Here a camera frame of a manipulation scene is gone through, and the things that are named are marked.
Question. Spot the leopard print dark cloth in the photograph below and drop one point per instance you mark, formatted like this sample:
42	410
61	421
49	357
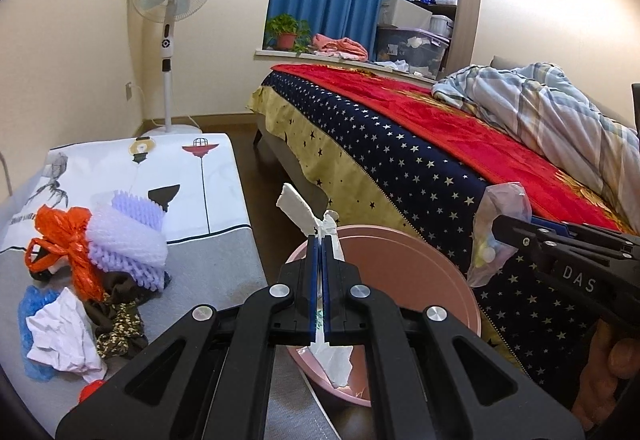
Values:
117	324

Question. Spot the person's right hand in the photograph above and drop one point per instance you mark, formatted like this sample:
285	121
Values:
610	362

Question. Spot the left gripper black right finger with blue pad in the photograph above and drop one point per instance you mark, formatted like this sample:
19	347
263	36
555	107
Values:
430	377

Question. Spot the blue plastic bag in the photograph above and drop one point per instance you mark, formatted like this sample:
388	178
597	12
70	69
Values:
34	299

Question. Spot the white paper strip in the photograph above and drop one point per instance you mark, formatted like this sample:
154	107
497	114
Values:
334	361

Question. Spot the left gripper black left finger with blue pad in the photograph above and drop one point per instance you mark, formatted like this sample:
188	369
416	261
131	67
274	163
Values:
208	376

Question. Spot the potted green plant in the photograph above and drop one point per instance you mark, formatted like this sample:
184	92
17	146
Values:
286	33

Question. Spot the clear plastic wrapper bag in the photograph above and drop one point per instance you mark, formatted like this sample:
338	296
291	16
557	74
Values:
500	207

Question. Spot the pink clothes pile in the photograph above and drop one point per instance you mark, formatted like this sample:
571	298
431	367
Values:
344	48

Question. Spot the grey storage box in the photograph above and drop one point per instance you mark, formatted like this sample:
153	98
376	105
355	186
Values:
412	50

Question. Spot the orange plastic bag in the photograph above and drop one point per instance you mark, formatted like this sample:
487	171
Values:
63	236

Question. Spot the navy star bedsheet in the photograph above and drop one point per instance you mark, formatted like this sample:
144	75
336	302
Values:
540	328

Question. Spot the purple foam fruit net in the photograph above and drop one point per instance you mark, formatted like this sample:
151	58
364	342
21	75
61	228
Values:
126	235

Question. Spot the white printed cloth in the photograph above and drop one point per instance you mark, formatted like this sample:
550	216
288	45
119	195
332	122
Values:
193	177

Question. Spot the red blanket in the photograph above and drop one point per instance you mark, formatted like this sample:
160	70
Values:
385	151

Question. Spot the white appliance box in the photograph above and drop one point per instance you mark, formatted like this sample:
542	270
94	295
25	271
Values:
403	14

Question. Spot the red plastic bag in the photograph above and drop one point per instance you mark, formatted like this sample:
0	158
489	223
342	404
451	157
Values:
90	389

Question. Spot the plaid quilt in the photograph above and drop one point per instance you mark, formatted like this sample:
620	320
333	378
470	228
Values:
538	106

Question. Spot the white crumpled paper ball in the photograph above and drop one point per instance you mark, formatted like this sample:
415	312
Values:
62	338

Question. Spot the pink plastic basin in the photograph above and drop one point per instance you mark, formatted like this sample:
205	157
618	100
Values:
412	272

